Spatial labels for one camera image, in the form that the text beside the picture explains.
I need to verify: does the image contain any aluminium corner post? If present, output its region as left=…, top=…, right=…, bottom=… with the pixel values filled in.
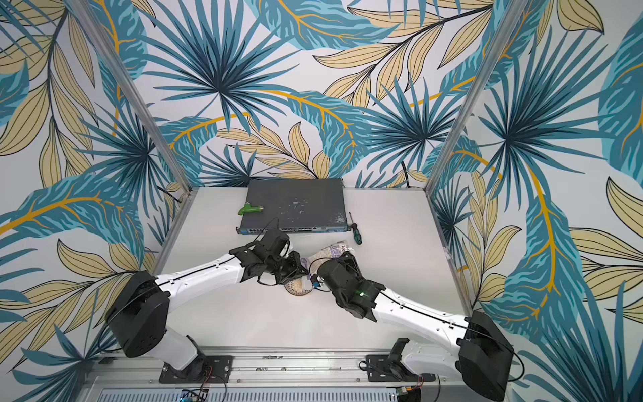
left=68, top=0, right=192, bottom=194
left=425, top=1, right=527, bottom=199

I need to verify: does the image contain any oatmeal bag white purple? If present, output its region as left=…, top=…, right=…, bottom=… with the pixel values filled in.
left=306, top=241, right=354, bottom=274

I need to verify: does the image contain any left aluminium corner post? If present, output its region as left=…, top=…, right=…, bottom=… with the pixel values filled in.
left=68, top=0, right=192, bottom=194

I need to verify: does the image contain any right aluminium corner post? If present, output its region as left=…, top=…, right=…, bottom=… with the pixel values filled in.
left=425, top=1, right=527, bottom=199

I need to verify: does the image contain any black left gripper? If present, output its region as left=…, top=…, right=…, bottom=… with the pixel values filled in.
left=265, top=249, right=309, bottom=284

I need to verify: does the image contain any green pipe fitting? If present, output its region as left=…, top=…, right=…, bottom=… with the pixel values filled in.
left=238, top=202, right=264, bottom=216

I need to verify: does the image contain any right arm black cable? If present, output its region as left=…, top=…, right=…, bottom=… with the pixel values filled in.
left=307, top=255, right=526, bottom=383

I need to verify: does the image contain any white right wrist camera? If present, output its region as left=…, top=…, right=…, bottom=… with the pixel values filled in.
left=311, top=279, right=323, bottom=291

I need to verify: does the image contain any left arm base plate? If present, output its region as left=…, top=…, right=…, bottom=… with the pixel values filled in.
left=158, top=355, right=234, bottom=385

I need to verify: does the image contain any white red patterned bowl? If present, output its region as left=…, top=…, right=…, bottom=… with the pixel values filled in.
left=285, top=278, right=313, bottom=296

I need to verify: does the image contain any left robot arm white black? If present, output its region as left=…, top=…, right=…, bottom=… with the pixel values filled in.
left=105, top=229, right=308, bottom=380

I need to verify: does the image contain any green black screwdriver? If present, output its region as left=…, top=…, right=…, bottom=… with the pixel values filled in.
left=349, top=213, right=363, bottom=245

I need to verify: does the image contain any grey blue network switch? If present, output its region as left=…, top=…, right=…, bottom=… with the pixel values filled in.
left=236, top=179, right=349, bottom=236

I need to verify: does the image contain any aluminium front rail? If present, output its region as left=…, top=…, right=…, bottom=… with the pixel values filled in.
left=75, top=343, right=484, bottom=401

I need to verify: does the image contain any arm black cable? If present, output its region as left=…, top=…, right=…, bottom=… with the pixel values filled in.
left=102, top=217, right=302, bottom=353
left=307, top=255, right=526, bottom=383

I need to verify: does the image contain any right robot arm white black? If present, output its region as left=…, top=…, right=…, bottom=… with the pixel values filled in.
left=316, top=252, right=516, bottom=401

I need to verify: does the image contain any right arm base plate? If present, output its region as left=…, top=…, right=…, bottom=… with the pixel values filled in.
left=358, top=354, right=436, bottom=383

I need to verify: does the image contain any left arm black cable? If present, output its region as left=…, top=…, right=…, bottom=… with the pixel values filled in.
left=102, top=217, right=302, bottom=353

